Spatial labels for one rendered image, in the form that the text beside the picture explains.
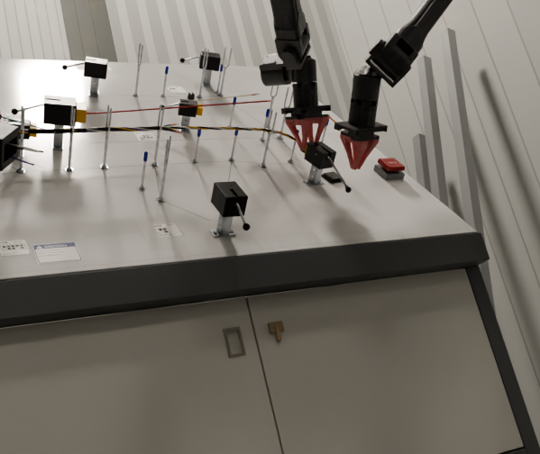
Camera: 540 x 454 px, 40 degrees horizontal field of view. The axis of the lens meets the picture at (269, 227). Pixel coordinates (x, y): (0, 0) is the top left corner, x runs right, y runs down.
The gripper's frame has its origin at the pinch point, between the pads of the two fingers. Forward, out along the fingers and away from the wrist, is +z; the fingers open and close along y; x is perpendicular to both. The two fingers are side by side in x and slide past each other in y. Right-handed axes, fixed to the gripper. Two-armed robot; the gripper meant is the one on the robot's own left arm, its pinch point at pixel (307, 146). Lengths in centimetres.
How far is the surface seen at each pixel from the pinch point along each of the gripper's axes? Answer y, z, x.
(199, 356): 48, 33, 22
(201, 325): 46, 28, 19
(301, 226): 16.2, 14.9, 14.6
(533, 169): -257, 39, -102
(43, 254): 68, 12, 7
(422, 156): -239, 31, -164
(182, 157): 23.6, 0.5, -17.2
